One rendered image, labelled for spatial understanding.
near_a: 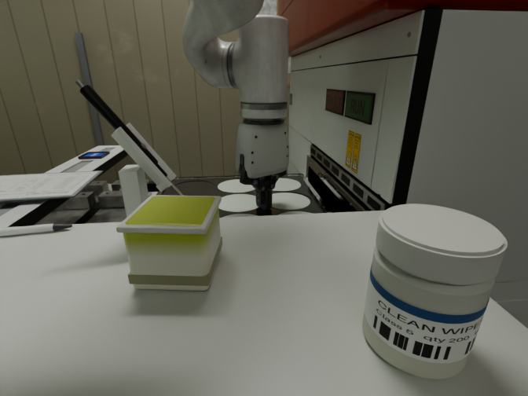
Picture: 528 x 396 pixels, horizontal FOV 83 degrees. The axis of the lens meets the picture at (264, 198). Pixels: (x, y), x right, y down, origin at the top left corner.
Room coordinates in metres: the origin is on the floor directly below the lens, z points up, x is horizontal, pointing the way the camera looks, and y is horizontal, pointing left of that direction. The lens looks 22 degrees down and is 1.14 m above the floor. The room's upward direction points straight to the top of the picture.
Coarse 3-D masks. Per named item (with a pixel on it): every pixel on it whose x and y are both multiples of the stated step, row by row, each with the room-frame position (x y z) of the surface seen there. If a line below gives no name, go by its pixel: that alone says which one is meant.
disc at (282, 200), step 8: (280, 192) 0.65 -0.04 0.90; (288, 192) 0.65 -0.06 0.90; (272, 200) 0.60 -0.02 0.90; (280, 200) 0.60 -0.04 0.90; (288, 200) 0.60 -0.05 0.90; (296, 200) 0.60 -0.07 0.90; (304, 200) 0.60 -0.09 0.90; (280, 208) 0.55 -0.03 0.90; (288, 208) 0.55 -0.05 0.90; (296, 208) 0.55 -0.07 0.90
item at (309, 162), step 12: (312, 156) 0.82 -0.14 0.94; (312, 168) 0.78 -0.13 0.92; (324, 168) 0.70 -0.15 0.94; (312, 180) 0.82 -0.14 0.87; (324, 180) 0.67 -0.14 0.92; (336, 180) 0.61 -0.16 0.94; (336, 192) 0.58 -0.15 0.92; (348, 192) 0.54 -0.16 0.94; (324, 204) 0.65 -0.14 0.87; (348, 204) 0.52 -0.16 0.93; (360, 204) 0.48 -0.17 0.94
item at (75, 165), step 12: (108, 156) 0.75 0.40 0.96; (60, 168) 0.64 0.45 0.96; (72, 168) 0.65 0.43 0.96; (84, 168) 0.64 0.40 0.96; (0, 204) 0.44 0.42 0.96; (12, 204) 0.44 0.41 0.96; (24, 204) 0.44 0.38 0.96; (36, 204) 0.44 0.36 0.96; (0, 216) 0.39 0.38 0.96; (12, 216) 0.39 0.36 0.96
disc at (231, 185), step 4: (232, 180) 0.74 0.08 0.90; (236, 180) 0.74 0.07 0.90; (220, 184) 0.71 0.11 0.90; (224, 184) 0.71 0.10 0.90; (228, 184) 0.71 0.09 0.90; (232, 184) 0.71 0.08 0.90; (236, 184) 0.71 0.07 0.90; (240, 184) 0.71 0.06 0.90; (220, 188) 0.68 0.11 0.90; (224, 188) 0.68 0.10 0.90; (228, 188) 0.68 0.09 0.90; (232, 188) 0.68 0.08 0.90; (236, 188) 0.68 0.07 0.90; (240, 188) 0.68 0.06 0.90; (244, 188) 0.68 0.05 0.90; (248, 188) 0.68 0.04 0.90; (252, 188) 0.68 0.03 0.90
